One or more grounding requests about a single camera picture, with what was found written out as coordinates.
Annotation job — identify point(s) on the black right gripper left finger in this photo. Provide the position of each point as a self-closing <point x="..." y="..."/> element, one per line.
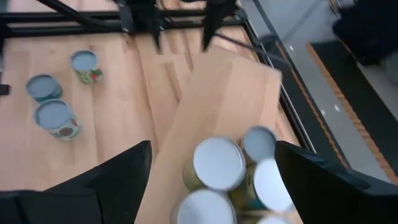
<point x="109" y="199"/>

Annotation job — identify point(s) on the tin can yellow blue label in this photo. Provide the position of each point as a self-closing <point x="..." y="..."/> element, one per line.
<point x="219" y="163"/>
<point x="203" y="208"/>
<point x="259" y="143"/>

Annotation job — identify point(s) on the wooden shelf black metal frame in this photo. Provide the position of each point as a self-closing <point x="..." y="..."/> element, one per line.
<point x="230" y="93"/>

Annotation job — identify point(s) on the black floor stand base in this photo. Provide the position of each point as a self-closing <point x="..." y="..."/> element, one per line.
<point x="367" y="28"/>

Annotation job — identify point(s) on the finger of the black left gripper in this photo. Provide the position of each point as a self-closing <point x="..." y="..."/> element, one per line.
<point x="143" y="15"/>
<point x="217" y="15"/>

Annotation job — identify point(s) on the white floor tape scrap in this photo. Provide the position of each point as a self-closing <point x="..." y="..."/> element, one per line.
<point x="321" y="112"/>
<point x="337" y="108"/>

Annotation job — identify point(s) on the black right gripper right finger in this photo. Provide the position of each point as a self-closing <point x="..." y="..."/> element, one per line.
<point x="326" y="199"/>

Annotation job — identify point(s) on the black mat hazard stripe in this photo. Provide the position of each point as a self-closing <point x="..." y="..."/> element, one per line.
<point x="311" y="124"/>
<point x="373" y="109"/>

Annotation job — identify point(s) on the tin can red green label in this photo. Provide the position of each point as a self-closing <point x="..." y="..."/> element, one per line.
<point x="54" y="115"/>
<point x="84" y="62"/>

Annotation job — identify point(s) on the tin can teal label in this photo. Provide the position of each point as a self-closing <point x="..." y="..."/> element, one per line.
<point x="42" y="86"/>

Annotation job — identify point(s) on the tin can peaches fruit label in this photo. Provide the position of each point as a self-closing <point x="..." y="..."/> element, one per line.
<point x="270" y="183"/>

